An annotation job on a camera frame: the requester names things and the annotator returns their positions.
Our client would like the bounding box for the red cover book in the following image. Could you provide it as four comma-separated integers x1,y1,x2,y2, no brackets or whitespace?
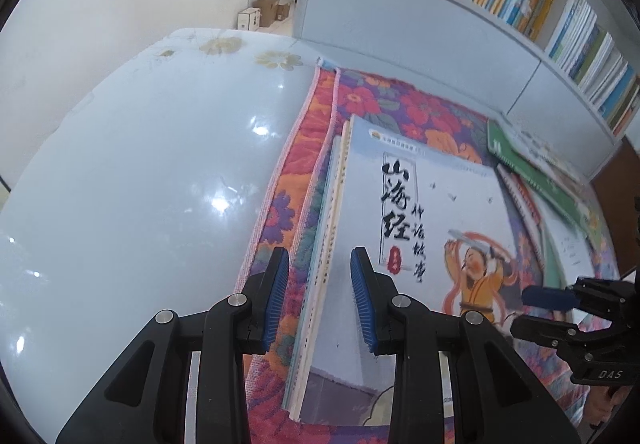
496,163,547,275

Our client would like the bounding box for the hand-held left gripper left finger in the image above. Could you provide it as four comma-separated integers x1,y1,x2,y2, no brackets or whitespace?
55,245,292,444

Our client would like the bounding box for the person's right hand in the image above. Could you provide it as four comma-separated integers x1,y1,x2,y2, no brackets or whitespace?
582,384,632,429

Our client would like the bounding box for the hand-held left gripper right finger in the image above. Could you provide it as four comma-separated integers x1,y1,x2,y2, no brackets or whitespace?
349,245,583,444

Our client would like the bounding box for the cartoon characters cover book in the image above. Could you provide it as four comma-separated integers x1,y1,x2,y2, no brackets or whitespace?
282,134,341,412

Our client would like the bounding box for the green cricket cover book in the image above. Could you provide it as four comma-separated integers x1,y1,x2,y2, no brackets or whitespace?
487,120,608,250

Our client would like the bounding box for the brown wooden cabinet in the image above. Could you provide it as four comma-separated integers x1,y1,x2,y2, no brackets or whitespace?
590,134,640,212

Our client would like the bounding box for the row of blue white books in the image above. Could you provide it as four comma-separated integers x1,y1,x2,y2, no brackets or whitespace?
545,0,640,137

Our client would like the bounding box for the white book with robed woman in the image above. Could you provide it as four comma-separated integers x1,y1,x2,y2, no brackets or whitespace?
542,211,601,285

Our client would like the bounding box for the floral patterned blanket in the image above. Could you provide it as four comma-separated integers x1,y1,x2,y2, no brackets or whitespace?
235,67,626,444

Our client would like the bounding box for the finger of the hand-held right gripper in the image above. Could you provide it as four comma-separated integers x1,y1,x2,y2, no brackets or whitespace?
510,313,597,356
521,277,638,325

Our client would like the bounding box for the white bookshelf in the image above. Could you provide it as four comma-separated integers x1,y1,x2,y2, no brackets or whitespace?
292,0,640,180

